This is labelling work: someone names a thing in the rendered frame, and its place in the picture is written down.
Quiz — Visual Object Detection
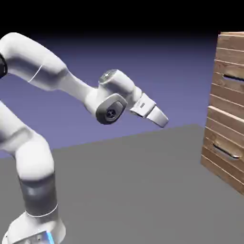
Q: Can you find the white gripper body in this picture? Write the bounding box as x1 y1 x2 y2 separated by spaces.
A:
146 105 170 128

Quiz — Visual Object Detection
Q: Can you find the wooden drawer front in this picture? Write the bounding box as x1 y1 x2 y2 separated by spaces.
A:
209 35 244 115
201 106 244 194

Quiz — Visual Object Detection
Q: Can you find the brown wooden cabinet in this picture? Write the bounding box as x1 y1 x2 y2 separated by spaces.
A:
200 31 244 196

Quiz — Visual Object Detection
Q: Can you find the dark metal drawer handle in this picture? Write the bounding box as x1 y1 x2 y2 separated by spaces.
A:
212 143 241 159
223 74 244 82

